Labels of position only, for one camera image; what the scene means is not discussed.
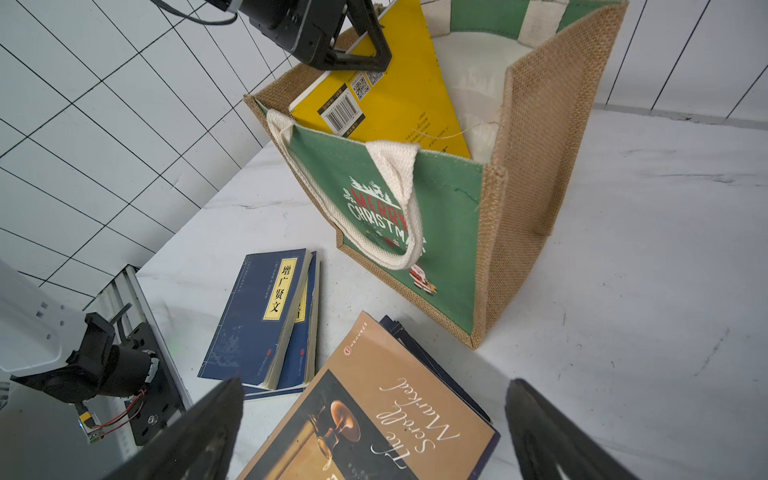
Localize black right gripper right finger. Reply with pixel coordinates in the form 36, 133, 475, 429
505, 379, 636, 479

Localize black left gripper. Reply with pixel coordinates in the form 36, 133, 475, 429
209, 0, 392, 72

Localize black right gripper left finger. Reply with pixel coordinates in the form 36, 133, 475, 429
107, 378, 244, 480

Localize yellow book with barcode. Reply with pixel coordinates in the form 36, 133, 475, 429
289, 1, 471, 159

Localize blue book with label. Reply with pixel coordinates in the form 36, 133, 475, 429
198, 249, 312, 390

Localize dark bottom book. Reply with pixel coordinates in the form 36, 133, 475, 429
236, 310, 498, 480

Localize dark blue portrait book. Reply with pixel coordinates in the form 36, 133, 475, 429
376, 317, 500, 479

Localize burlap Christmas canvas bag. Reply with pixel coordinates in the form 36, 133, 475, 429
245, 1, 627, 348

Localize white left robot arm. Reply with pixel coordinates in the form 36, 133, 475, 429
1, 1, 392, 404

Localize metal base rail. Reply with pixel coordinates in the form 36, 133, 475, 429
77, 263, 193, 448

